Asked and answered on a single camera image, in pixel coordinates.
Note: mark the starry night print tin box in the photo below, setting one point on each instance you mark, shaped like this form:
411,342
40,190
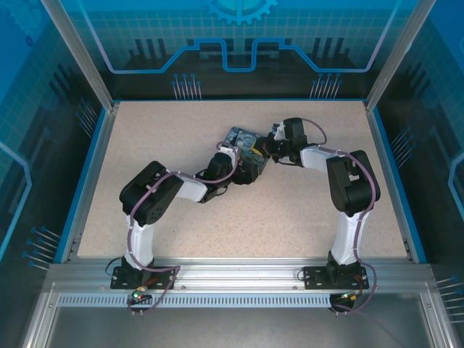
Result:
241,139

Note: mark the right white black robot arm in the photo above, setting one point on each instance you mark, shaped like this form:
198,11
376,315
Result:
353,181

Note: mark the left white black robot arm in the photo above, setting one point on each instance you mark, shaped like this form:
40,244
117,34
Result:
152,195

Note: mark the left led connector board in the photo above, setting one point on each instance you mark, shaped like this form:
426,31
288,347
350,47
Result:
139,294

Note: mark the led connector board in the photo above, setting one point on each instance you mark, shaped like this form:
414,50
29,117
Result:
139,294
351,296

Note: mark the right led connector board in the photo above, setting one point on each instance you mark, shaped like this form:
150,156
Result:
351,296

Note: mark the aluminium mounting rail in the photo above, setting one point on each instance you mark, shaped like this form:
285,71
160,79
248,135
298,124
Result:
235,270

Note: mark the right aluminium side rail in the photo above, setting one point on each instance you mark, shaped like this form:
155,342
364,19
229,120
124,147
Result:
386,159

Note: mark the aluminium side rail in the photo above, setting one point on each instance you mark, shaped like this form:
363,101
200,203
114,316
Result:
386,159
98,159

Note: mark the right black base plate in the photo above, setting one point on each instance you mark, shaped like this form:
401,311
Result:
315,277

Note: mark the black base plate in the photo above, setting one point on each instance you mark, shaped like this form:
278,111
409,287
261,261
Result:
315,277
163,277

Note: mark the left aluminium side rail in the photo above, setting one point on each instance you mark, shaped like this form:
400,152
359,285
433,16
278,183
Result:
98,159

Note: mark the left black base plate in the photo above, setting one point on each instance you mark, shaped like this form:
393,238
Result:
163,277

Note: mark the right aluminium frame post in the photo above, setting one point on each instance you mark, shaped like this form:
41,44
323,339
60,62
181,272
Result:
398,50

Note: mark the aluminium frame post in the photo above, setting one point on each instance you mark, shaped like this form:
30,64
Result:
398,50
78,50

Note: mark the left aluminium frame post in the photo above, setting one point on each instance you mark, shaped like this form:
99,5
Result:
78,50

